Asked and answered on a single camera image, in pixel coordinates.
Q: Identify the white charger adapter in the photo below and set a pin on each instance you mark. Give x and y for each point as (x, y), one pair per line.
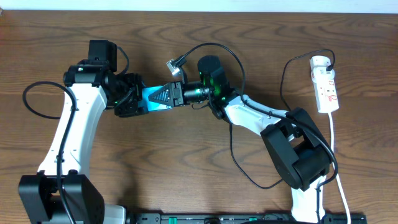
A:
(321, 74)

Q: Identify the white power strip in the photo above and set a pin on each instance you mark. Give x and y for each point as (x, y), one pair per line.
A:
(325, 92)

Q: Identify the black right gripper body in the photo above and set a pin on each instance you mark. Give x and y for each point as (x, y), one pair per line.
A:
(177, 86)

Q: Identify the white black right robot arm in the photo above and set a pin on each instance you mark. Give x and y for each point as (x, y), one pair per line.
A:
(298, 150)

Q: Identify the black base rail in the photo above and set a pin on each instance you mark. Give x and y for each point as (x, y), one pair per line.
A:
(236, 218)

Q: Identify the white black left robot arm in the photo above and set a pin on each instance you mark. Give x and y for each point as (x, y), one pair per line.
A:
(60, 191)

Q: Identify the blue Galaxy smartphone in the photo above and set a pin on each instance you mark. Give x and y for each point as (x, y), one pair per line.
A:
(149, 103)

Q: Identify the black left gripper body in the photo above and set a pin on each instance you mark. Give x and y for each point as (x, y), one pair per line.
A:
(134, 101)

